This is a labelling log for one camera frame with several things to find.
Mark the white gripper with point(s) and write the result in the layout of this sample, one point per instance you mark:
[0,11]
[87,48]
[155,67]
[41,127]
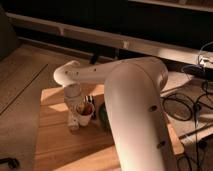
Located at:
[73,97]

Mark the white ceramic cup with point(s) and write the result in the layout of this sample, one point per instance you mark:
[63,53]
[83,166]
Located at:
[84,111]

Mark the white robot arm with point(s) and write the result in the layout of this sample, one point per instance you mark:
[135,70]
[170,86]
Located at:
[132,99]

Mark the striped black white object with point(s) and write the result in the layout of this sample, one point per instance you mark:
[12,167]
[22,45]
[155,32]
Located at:
[89,98]

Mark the green bowl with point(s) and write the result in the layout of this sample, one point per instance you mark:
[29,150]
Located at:
[103,117]

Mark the wooden table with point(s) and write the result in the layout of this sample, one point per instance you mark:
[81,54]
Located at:
[58,149]

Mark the black chair caster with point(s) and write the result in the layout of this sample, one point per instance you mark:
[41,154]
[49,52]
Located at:
[13,163]

